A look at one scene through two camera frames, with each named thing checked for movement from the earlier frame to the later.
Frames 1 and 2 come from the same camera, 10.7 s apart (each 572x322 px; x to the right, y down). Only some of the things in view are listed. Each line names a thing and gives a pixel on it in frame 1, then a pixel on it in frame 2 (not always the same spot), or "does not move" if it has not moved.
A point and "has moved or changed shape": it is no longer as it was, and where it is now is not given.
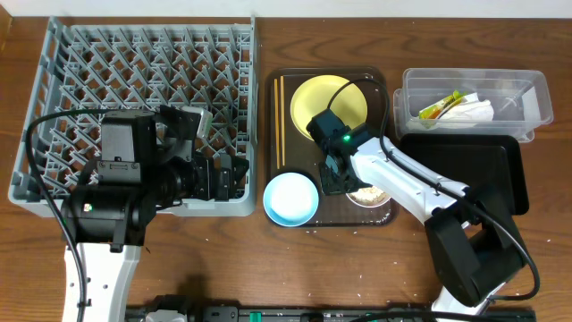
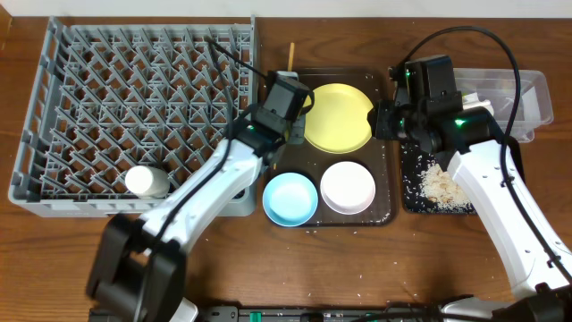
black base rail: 200,313 does not move
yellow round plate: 314,95 has moved or changed shape
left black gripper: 223,186 -> 298,126
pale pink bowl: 369,197 has moved or changed shape
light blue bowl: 290,199 does not move
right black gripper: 328,186 -> 380,125
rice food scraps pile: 371,194 has moved or changed shape
